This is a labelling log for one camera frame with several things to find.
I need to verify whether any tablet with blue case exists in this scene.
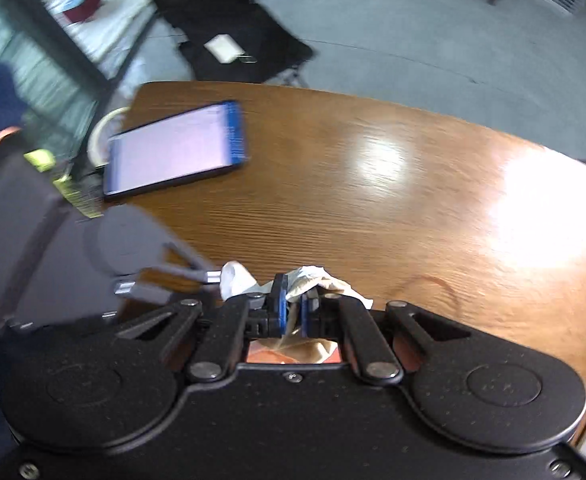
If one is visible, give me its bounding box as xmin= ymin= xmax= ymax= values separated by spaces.
xmin=102 ymin=100 xmax=250 ymax=202

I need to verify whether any glass table with dark frame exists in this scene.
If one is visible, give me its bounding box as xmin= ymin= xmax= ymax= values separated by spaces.
xmin=0 ymin=0 xmax=184 ymax=161

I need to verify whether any white card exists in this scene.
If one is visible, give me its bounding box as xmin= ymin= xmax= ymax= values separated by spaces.
xmin=203 ymin=33 xmax=244 ymax=65

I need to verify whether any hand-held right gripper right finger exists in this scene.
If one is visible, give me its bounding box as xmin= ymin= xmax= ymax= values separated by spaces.
xmin=299 ymin=292 xmax=473 ymax=385

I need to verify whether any white paper tissue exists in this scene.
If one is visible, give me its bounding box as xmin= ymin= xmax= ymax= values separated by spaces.
xmin=219 ymin=260 xmax=375 ymax=363

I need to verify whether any black fabric chair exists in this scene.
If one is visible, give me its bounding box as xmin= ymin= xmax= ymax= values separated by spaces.
xmin=147 ymin=0 xmax=315 ymax=87

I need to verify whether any white bowl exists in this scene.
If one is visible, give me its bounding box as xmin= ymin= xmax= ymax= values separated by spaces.
xmin=87 ymin=106 xmax=130 ymax=168

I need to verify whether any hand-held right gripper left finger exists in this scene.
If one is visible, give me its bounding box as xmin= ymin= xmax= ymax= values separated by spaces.
xmin=117 ymin=274 xmax=290 ymax=383

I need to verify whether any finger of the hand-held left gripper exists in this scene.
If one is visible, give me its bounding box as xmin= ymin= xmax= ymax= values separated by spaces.
xmin=138 ymin=241 xmax=222 ymax=286
xmin=114 ymin=276 xmax=196 ymax=307

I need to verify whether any person's left hand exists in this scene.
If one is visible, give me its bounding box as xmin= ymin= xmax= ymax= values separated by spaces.
xmin=0 ymin=127 xmax=22 ymax=156

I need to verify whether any dark red box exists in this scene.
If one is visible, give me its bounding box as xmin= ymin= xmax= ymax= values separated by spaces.
xmin=61 ymin=0 xmax=105 ymax=25

